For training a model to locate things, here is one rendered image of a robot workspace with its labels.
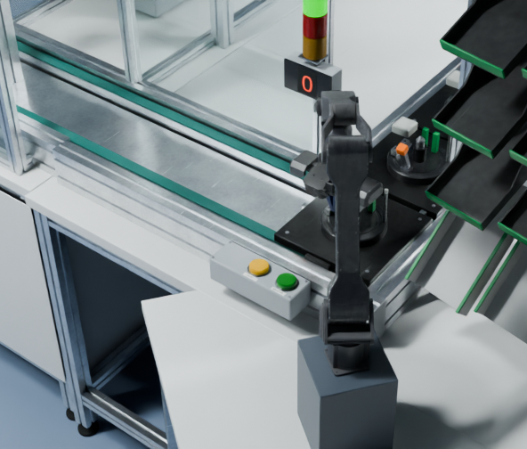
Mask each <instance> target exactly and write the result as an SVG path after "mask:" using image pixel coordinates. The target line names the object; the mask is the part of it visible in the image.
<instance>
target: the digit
mask: <svg viewBox="0 0 527 449"><path fill-rule="evenodd" d="M297 91H299V92H302V93H304V94H308V95H310V96H312V97H314V98H316V74H315V73H313V72H310V71H309V70H306V69H302V68H300V67H297Z"/></svg>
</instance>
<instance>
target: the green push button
mask: <svg viewBox="0 0 527 449"><path fill-rule="evenodd" d="M277 285H278V286H279V287H280V288H281V289H284V290H290V289H293V288H294V287H295V286H296V277H295V276H294V275H293V274H291V273H282V274H280V275H279V276H278V277H277Z"/></svg>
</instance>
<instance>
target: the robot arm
mask: <svg viewBox="0 0 527 449"><path fill-rule="evenodd" d="M313 112H317V116H320V121H321V139H320V146H321V153H320V154H316V153H313V152H311V151H308V150H305V151H303V152H301V153H300V154H299V155H298V156H296V157H295V158H294V159H293V160H291V162H290V174H293V175H295V176H298V177H300V178H301V177H303V176H305V171H306V170H307V169H309V170H310V171H309V173H308V174H307V175H306V176H305V178H304V180H303V182H304V187H305V189H306V191H307V192H308V193H310V194H312V195H314V196H316V197H318V198H319V199H326V198H327V201H328V204H329V206H330V209H331V211H333V212H336V230H335V232H336V270H335V272H336V273H335V275H334V277H333V278H332V280H330V282H329V284H328V287H327V298H324V299H323V303H322V305H321V306H320V338H322V339H323V342H324V345H328V347H326V348H325V349H324V353H325V355H326V357H327V359H328V362H329V365H330V367H331V370H332V372H333V373H334V375H335V376H342V375H345V374H350V373H355V372H358V371H366V370H369V369H370V365H369V361H368V359H369V356H370V345H374V307H373V298H369V290H368V287H367V285H366V284H365V282H364V280H362V278H361V276H360V273H361V272H360V233H361V232H360V205H361V206H363V207H368V206H369V205H370V204H371V203H372V202H373V201H374V200H376V199H377V198H378V197H379V196H380V195H381V194H382V193H383V185H382V183H380V182H379V181H377V180H374V179H372V178H370V177H368V174H369V162H372V160H373V146H372V133H371V127H370V126H369V124H368V123H367V122H366V121H365V119H364V118H363V117H362V116H361V115H360V107H359V97H358V96H355V92H354V91H340V90H330V91H322V92H321V97H318V98H317V101H316V103H315V104H314V106H313ZM351 125H355V126H356V129H357V130H358V131H359V133H360V135H353V128H352V126H351ZM328 320H329V321H330V323H328ZM367 321H369V323H367Z"/></svg>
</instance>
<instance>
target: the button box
mask: <svg viewBox="0 0 527 449"><path fill-rule="evenodd" d="M258 258H260V259H264V260H266V261H267V262H268V263H269V271H268V272H267V273H265V274H262V275H255V274H252V273H251V272H250V271H249V264H250V262H251V261H253V260H255V259H258ZM209 265H210V278H211V279H212V280H214V281H216V282H219V283H221V284H222V285H223V286H225V287H227V288H229V289H231V290H234V291H235V292H237V293H239V294H240V295H242V296H244V297H246V298H248V299H250V300H252V301H254V302H256V303H257V304H259V305H261V306H263V307H265V308H267V309H269V310H271V311H273V312H274V313H275V314H278V315H280V316H282V317H284V318H286V319H288V320H290V321H291V320H292V319H293V318H294V317H295V316H296V315H298V314H299V313H300V312H301V311H302V310H303V309H304V308H305V307H306V306H307V305H308V304H309V303H310V301H311V282H310V281H308V280H306V279H305V278H303V277H301V276H299V275H297V274H295V273H292V272H290V271H289V270H287V269H285V268H284V267H282V266H280V265H277V264H275V263H273V262H272V261H270V260H268V259H266V258H264V257H261V256H259V255H257V254H256V253H254V252H252V251H250V250H248V249H245V248H243V247H241V246H240V245H238V244H236V243H234V242H232V241H228V242H227V243H226V244H225V245H224V246H222V247H221V248H220V249H219V250H218V251H216V252H215V253H214V255H213V256H211V257H210V258H209ZM282 273H291V274H293V275H294V276H295V277H296V286H295V287H294V288H293V289H290V290H284V289H281V288H280V287H279V286H278V285H277V277H278V276H279V275H280V274H282Z"/></svg>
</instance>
